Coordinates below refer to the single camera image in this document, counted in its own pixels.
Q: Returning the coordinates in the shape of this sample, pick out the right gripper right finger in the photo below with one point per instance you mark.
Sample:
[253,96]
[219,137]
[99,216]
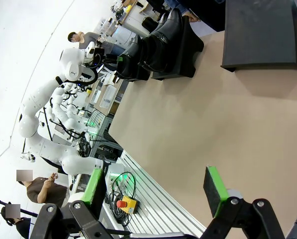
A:
[213,191]

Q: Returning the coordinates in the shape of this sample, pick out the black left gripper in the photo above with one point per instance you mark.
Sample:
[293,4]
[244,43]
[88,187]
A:
[100,54]

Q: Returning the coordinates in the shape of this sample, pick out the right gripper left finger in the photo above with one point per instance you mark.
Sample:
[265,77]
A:
[93,186]

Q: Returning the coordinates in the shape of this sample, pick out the black leather ankle shoe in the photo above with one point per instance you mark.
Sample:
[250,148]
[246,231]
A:
[160,49]
[130,64]

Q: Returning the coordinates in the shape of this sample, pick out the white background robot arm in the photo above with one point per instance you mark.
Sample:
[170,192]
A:
[61,114]

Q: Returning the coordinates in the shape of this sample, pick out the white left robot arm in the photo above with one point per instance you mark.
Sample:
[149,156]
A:
[29,124]

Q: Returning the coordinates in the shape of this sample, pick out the person in brown shirt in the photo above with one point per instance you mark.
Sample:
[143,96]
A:
[48,193]

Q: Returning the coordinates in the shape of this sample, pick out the black metal shoe stand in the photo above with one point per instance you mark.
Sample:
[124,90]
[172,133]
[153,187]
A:
[257,32]
[188,49]

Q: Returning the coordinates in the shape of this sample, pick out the person in black clothes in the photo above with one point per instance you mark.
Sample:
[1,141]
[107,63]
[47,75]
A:
[22,226]

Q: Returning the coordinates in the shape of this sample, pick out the person's left hand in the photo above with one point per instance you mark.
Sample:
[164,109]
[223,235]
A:
[194,18]

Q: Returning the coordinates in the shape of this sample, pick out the white cabinet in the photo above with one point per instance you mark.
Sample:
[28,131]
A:
[128,35]

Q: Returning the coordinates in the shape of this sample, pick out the man in grey shirt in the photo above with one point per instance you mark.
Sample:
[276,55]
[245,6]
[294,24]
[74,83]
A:
[88,39]

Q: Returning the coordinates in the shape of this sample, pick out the yellow emergency stop button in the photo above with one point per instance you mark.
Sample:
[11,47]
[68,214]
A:
[129,203]

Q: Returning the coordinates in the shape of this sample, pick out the clear plastic box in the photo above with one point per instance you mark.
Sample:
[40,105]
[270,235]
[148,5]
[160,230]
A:
[108,97]

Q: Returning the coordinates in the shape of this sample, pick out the black stool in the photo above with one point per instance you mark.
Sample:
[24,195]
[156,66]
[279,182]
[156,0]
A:
[150,24]

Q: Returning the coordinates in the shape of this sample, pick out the small white device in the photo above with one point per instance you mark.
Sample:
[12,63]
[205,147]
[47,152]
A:
[30,157]

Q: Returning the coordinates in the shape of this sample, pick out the aluminium rail frame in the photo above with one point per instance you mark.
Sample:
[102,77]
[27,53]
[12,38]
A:
[158,204]

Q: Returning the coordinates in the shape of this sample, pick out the black camera boom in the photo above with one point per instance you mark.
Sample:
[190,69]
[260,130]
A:
[26,212]

